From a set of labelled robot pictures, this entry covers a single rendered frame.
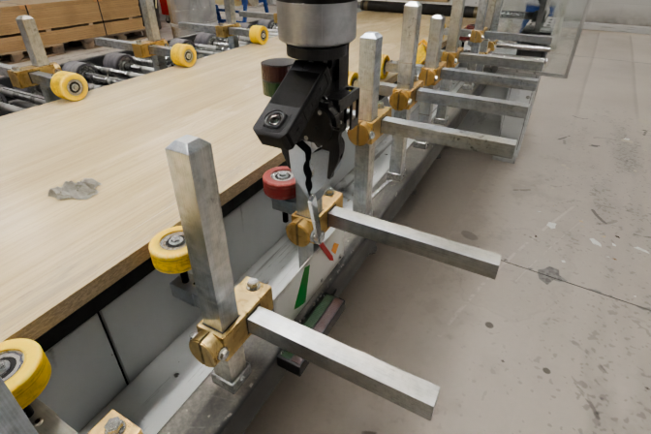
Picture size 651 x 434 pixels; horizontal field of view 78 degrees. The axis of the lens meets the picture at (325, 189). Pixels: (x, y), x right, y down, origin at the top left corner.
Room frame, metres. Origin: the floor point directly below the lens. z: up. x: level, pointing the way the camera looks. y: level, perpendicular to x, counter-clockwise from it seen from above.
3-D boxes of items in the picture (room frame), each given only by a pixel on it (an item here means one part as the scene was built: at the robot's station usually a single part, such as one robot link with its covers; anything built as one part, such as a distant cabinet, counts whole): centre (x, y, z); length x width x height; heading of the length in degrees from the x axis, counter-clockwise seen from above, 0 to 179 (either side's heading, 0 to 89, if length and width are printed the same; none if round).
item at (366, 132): (0.86, -0.10, 0.95); 0.14 x 0.06 x 0.05; 151
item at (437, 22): (1.28, -0.33, 0.88); 0.04 x 0.04 x 0.48; 61
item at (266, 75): (0.65, 0.07, 1.13); 0.06 x 0.06 x 0.02
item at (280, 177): (0.70, 0.08, 0.85); 0.08 x 0.08 x 0.11
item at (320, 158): (0.49, -0.01, 1.03); 0.06 x 0.03 x 0.09; 151
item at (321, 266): (0.58, 0.02, 0.75); 0.26 x 0.01 x 0.10; 151
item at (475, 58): (1.48, -0.58, 0.95); 0.37 x 0.03 x 0.03; 61
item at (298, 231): (0.64, 0.02, 0.85); 0.14 x 0.06 x 0.05; 151
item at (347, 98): (0.50, 0.01, 1.14); 0.09 x 0.08 x 0.12; 151
